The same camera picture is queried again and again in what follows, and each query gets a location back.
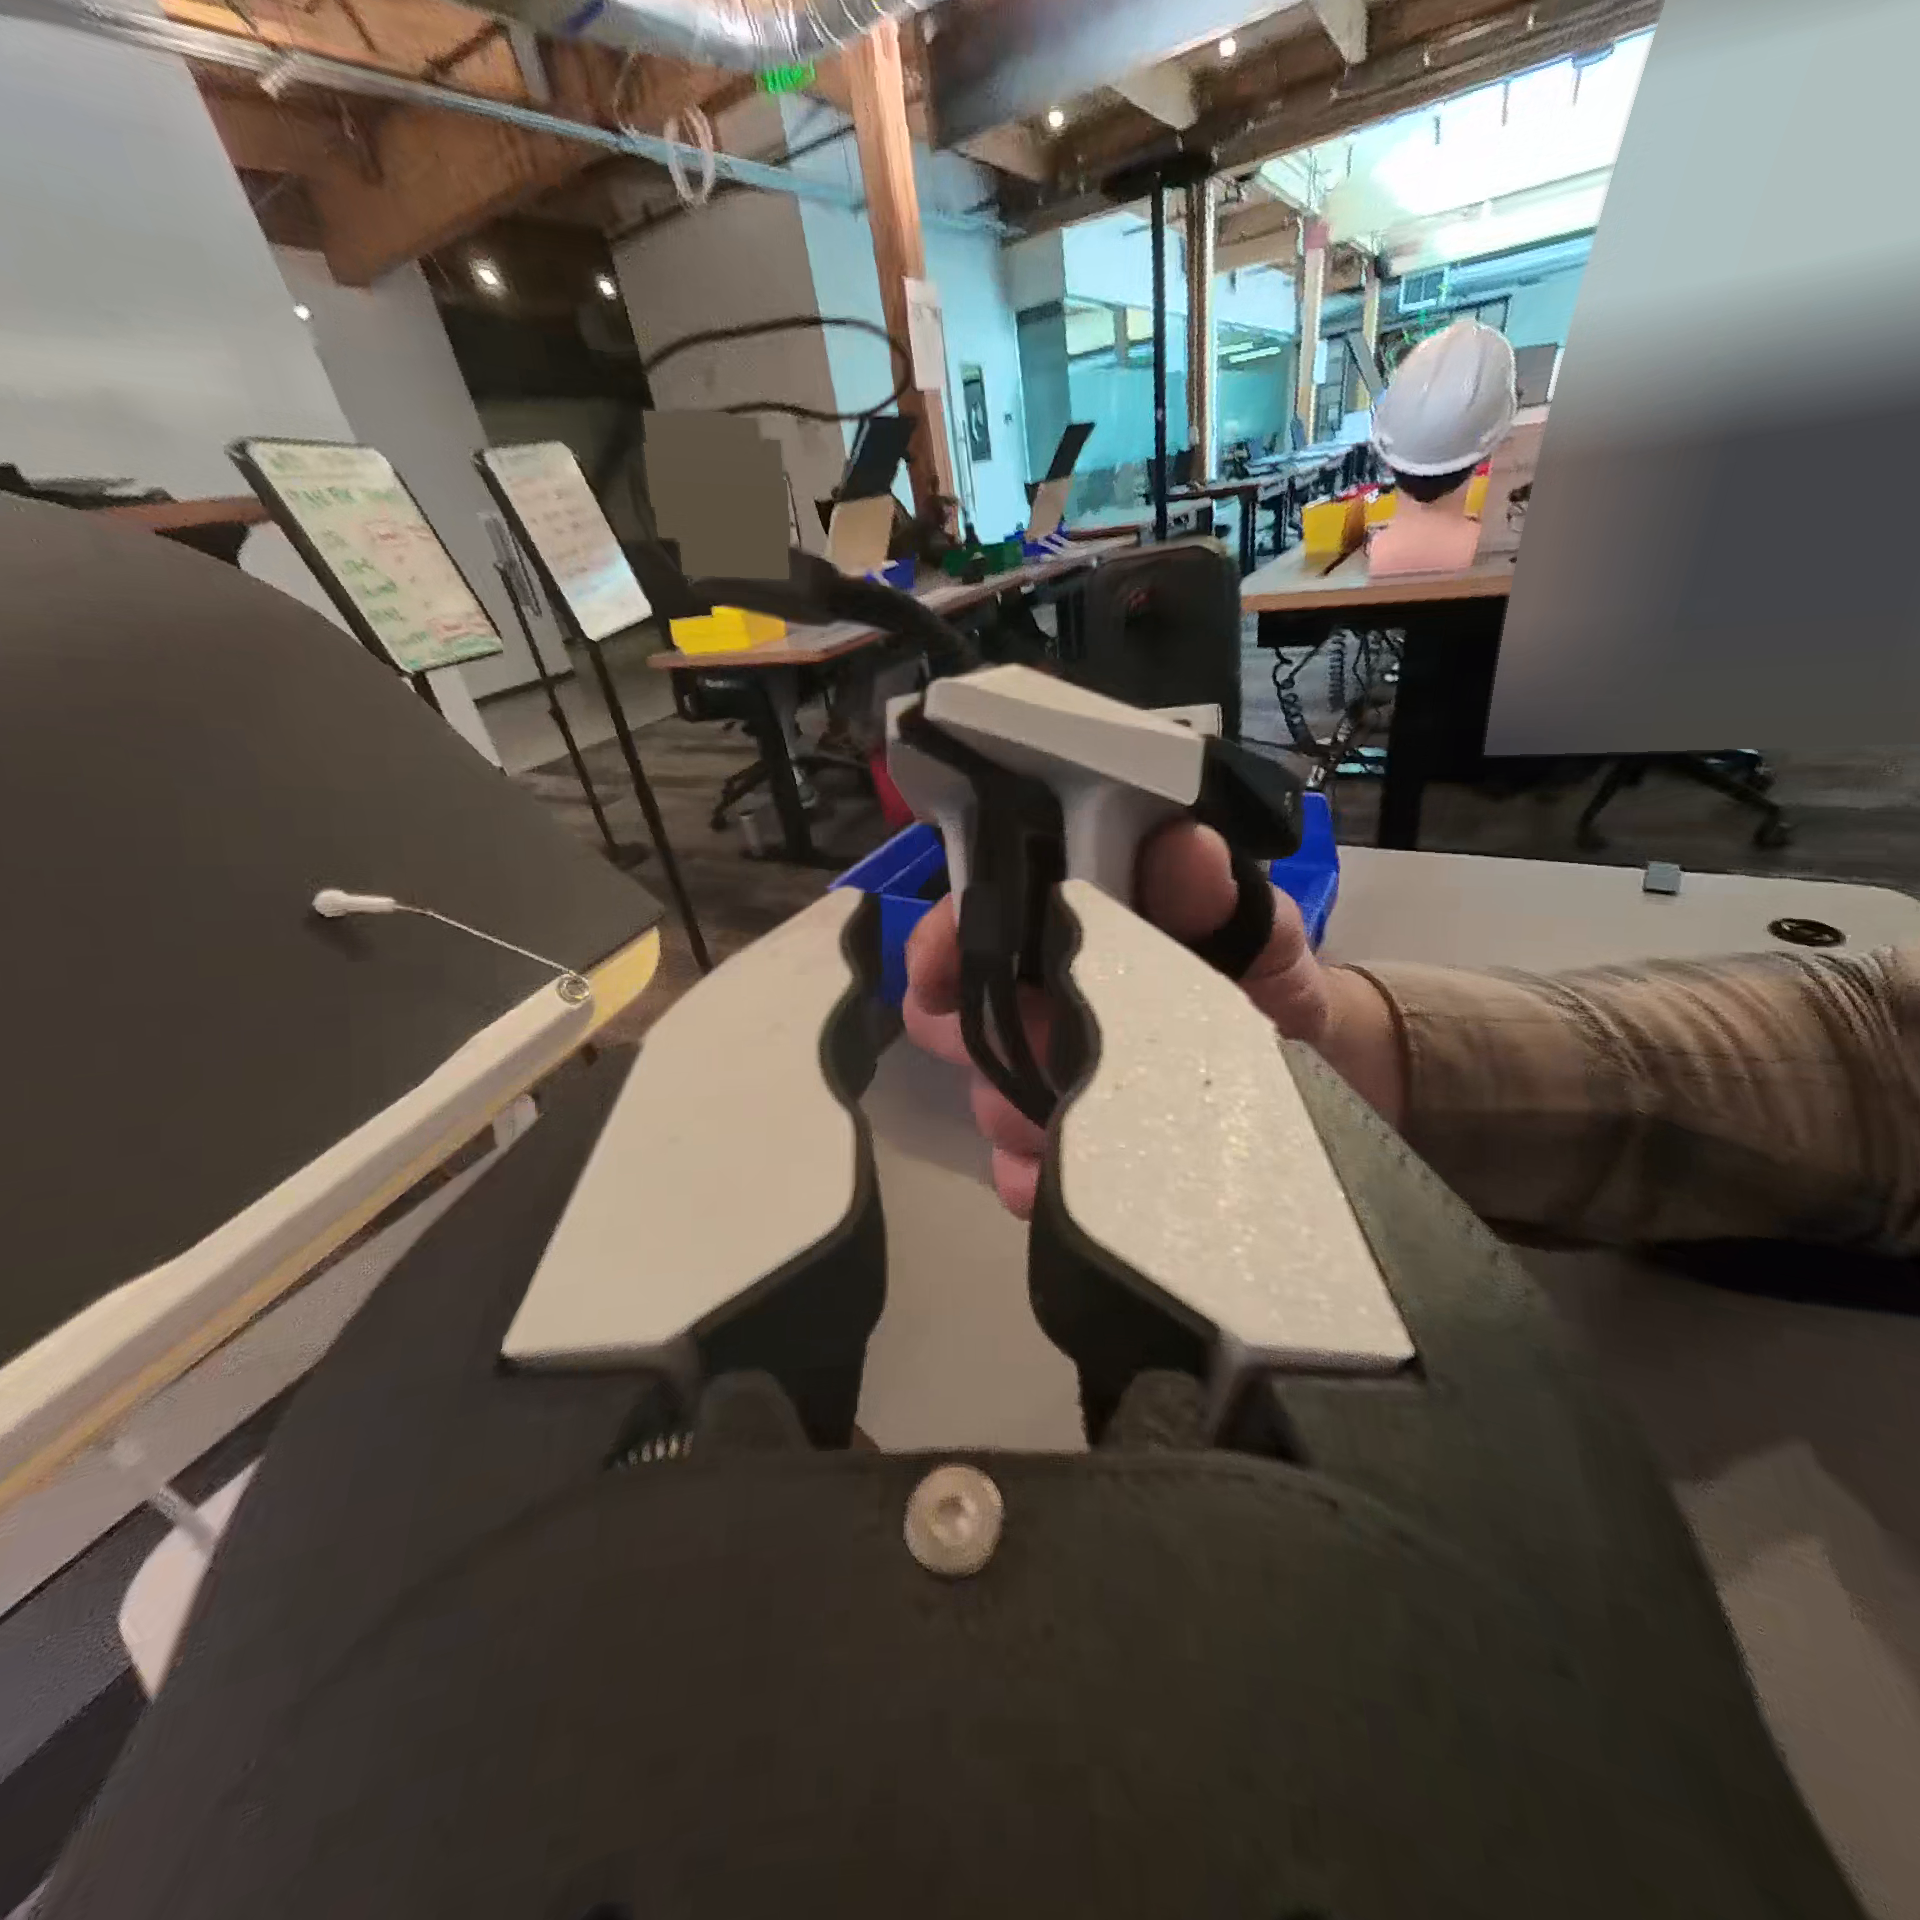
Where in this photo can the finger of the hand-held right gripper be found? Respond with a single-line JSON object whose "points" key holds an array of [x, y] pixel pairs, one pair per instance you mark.
{"points": [[1065, 731]]}

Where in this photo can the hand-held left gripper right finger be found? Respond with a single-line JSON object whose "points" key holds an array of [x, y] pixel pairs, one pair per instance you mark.
{"points": [[1231, 1200]]}

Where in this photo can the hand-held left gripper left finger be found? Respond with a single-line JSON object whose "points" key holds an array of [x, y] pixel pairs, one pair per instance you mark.
{"points": [[690, 1200]]}

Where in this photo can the blue plastic bin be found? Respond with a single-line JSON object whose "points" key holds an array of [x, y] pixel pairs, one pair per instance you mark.
{"points": [[884, 872]]}

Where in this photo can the person's right forearm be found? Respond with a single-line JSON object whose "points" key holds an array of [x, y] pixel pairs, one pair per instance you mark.
{"points": [[1651, 1096]]}

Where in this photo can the person's right hand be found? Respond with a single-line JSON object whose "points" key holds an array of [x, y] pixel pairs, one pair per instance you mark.
{"points": [[1305, 1007]]}

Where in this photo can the wooden desk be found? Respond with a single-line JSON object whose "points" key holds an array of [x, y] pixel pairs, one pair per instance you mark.
{"points": [[811, 645]]}

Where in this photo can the yellow bin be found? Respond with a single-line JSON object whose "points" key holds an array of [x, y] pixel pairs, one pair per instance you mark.
{"points": [[720, 632]]}

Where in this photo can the white hard hat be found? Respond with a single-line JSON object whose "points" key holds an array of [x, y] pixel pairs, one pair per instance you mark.
{"points": [[1448, 397]]}

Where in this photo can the whiteboard with green writing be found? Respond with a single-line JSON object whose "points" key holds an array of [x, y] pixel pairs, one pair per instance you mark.
{"points": [[566, 541], [376, 556]]}

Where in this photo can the black desk grommet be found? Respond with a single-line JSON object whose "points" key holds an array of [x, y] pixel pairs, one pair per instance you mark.
{"points": [[1807, 934]]}

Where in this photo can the black wood-rimmed board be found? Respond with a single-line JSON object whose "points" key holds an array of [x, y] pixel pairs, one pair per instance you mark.
{"points": [[180, 901]]}

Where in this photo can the white rounded pad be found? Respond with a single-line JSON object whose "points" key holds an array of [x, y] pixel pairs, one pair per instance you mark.
{"points": [[166, 1576]]}

